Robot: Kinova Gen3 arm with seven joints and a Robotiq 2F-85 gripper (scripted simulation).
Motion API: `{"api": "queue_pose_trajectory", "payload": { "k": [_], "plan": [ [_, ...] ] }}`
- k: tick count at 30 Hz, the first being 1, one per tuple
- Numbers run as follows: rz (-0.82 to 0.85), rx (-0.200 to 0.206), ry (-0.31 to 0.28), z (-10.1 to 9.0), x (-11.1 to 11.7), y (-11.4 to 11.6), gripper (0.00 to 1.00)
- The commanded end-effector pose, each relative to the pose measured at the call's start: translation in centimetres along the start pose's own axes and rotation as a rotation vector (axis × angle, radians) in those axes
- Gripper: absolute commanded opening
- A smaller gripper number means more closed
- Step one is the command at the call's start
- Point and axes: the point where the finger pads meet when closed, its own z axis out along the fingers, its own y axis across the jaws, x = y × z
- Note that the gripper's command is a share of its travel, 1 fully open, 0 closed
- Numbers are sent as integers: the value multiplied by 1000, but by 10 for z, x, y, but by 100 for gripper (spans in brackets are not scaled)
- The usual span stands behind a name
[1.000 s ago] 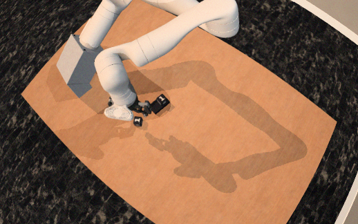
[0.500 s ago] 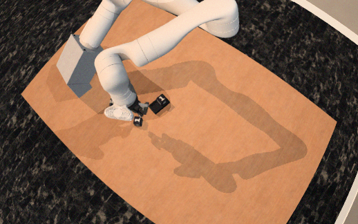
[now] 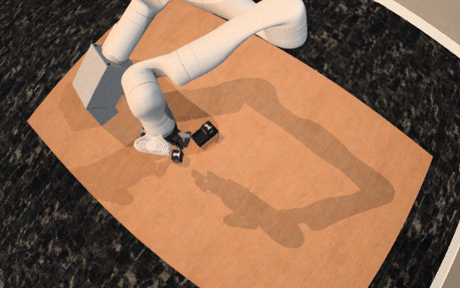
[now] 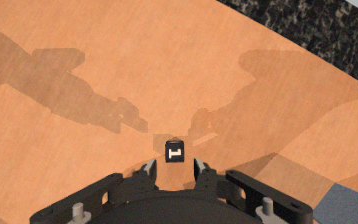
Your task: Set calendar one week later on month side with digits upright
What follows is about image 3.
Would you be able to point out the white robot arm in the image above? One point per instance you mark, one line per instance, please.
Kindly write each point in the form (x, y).
(283, 23)

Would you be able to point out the black calendar cube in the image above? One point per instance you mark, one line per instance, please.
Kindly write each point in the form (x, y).
(177, 156)
(208, 128)

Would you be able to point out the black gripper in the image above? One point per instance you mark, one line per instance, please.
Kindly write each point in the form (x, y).
(176, 138)

